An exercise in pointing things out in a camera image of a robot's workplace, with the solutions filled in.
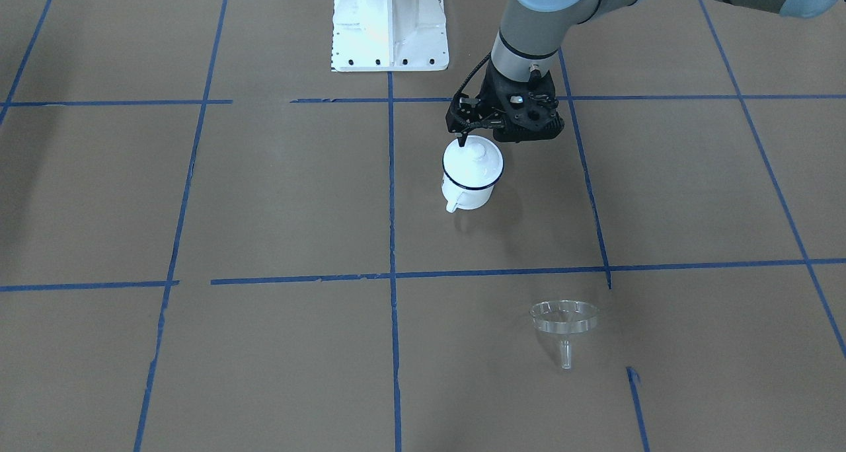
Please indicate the white camera mast base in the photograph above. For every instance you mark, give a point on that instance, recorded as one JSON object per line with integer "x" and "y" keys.
{"x": 389, "y": 35}

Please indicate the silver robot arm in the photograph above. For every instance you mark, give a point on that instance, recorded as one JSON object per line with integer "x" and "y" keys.
{"x": 531, "y": 32}

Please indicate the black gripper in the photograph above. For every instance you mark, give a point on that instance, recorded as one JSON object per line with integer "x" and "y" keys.
{"x": 492, "y": 88}

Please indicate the white enamel cup lid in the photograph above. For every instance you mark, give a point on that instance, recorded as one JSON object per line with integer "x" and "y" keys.
{"x": 476, "y": 165}

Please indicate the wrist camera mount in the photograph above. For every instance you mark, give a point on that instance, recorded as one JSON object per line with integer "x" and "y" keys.
{"x": 528, "y": 110}

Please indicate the white enamel cup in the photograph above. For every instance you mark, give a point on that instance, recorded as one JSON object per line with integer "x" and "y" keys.
{"x": 468, "y": 191}

